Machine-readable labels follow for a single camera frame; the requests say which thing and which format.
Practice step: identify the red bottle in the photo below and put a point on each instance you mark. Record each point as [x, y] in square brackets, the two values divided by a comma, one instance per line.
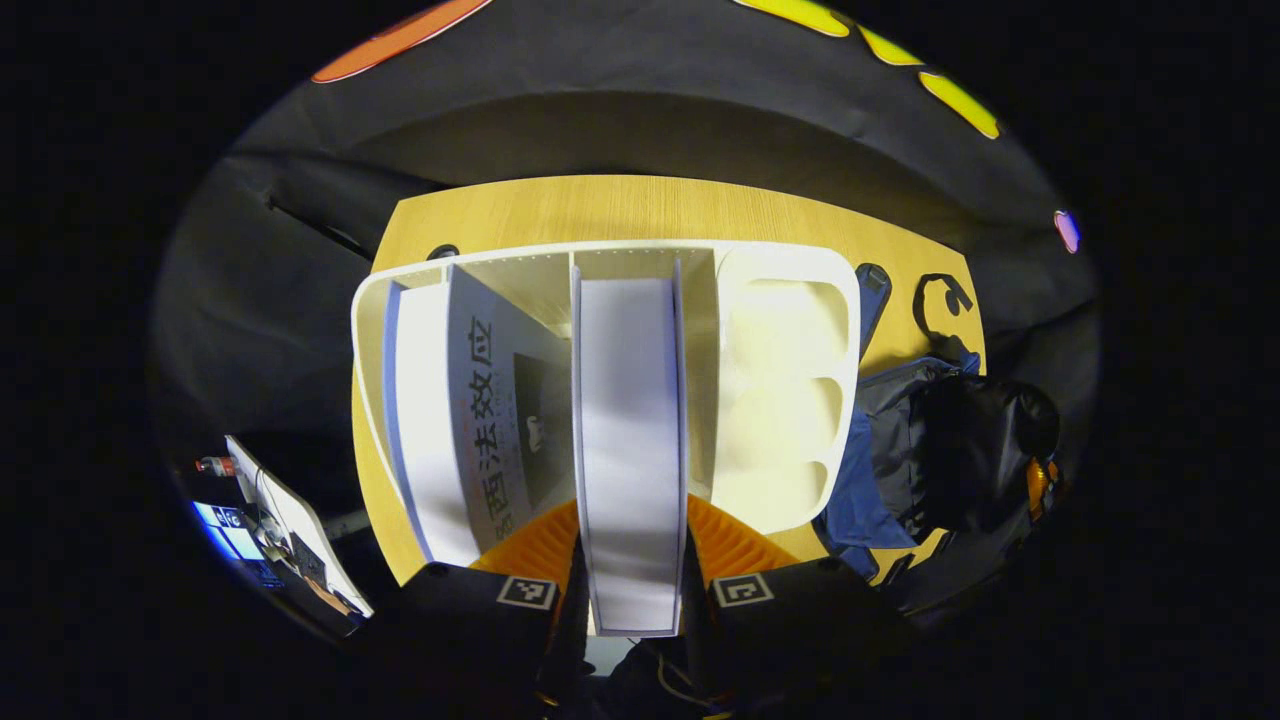
[215, 466]

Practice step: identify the white side table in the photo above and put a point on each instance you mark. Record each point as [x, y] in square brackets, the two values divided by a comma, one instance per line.
[300, 520]

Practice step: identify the blue schoolbag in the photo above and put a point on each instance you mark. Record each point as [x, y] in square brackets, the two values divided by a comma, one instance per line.
[860, 500]

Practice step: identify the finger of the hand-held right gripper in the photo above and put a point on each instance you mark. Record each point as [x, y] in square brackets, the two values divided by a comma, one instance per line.
[1042, 490]

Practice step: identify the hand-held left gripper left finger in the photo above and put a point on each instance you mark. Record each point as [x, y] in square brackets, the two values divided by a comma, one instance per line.
[460, 630]

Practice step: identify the plain white book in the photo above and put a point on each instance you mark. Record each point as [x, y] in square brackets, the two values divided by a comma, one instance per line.
[630, 450]

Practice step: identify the colourful lit screen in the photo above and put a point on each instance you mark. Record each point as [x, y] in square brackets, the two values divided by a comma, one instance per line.
[225, 530]

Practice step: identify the white book with figure cover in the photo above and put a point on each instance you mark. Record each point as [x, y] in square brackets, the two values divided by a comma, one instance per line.
[470, 420]

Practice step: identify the white desktop bookshelf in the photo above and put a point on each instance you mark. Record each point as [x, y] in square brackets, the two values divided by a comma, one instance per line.
[780, 400]

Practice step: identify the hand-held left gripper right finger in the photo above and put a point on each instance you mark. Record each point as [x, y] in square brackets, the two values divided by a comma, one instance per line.
[800, 630]

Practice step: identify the black round table grommet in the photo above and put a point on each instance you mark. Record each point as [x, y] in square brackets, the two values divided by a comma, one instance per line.
[442, 252]

